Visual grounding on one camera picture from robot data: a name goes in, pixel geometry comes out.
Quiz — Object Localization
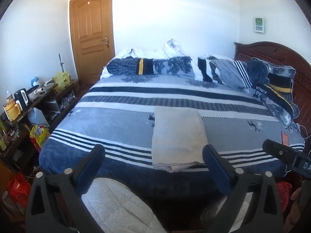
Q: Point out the pink tag on bed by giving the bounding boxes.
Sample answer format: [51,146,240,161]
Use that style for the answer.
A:
[281,131,289,147]

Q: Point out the red plastic bag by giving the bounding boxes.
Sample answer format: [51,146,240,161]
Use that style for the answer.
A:
[6,173,31,210]

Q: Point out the navy yellow rolled duvet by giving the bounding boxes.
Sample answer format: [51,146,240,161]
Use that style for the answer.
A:
[106,56,195,78]

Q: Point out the navy yellow floral pillow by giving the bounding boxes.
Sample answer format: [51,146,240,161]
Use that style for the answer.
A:
[247,57,299,129]

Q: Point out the orange wooden door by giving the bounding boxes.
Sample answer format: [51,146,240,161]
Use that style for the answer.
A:
[70,0,115,85]

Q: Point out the beige knit sweater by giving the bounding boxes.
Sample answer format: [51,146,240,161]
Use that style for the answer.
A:
[151,107,208,173]

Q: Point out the white quilted trousers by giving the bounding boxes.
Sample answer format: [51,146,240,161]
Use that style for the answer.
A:
[81,178,166,232]

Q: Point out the yellow plastic bag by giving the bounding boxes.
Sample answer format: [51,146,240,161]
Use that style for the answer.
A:
[54,72,70,92]

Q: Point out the black white appliance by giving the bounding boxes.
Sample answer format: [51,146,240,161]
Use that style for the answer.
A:
[14,88,30,112]

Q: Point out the dark wooden headboard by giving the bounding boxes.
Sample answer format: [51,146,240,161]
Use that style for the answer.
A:
[235,42,310,134]

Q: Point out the white wall thermostat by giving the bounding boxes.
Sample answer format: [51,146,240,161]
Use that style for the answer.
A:
[254,17,264,33]

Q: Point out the yellow red shopping bag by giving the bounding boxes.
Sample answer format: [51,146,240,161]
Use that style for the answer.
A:
[30,124,50,153]

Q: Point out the dark wooden side shelf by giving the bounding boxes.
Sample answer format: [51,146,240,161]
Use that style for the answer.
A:
[1,79,79,173]

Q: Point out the person right hand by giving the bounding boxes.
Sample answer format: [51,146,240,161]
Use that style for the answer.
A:
[283,187,301,233]

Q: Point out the grey striped folded garment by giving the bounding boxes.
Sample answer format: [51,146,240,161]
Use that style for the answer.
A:
[198,57,252,89]

